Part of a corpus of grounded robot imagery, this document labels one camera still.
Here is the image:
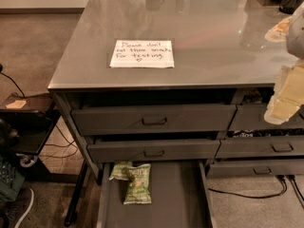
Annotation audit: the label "white handwritten paper note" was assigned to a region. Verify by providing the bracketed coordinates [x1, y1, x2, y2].
[109, 40, 175, 68]

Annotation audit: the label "white floor cable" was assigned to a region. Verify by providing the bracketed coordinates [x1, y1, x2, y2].
[13, 187, 35, 228]

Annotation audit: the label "top right grey drawer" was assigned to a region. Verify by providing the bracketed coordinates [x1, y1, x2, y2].
[229, 104, 304, 131]

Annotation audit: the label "middle left grey drawer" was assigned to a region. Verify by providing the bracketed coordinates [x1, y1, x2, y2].
[87, 139, 219, 162]

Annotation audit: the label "grey cabinet with counter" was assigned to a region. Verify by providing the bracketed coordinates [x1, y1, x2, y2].
[47, 0, 304, 185]

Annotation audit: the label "bottom right grey drawer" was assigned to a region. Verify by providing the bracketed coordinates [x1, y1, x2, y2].
[208, 159, 304, 178]

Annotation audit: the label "middle right grey drawer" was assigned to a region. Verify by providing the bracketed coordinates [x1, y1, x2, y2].
[217, 136, 304, 159]

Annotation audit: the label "grey drawer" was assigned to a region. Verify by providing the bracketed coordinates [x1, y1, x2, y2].
[71, 104, 236, 136]
[208, 159, 304, 178]
[217, 136, 304, 159]
[87, 139, 219, 162]
[229, 104, 304, 131]

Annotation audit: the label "bottom left open drawer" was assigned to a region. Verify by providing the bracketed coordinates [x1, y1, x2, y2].
[96, 161, 218, 228]

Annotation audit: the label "top left grey drawer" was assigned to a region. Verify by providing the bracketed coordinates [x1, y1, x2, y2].
[71, 104, 236, 136]

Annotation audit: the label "black side cart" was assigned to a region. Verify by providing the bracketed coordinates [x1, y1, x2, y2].
[0, 93, 60, 177]

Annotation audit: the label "green jalapeno chip bag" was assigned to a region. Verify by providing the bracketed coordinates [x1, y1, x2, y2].
[123, 163, 152, 204]

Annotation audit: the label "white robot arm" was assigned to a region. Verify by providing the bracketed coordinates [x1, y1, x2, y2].
[264, 3, 304, 124]

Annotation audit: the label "snack bags in right drawers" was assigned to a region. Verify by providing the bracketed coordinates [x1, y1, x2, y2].
[228, 88, 304, 138]

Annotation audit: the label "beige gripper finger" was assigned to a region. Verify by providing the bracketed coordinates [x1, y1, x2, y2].
[264, 60, 304, 124]
[265, 16, 291, 43]

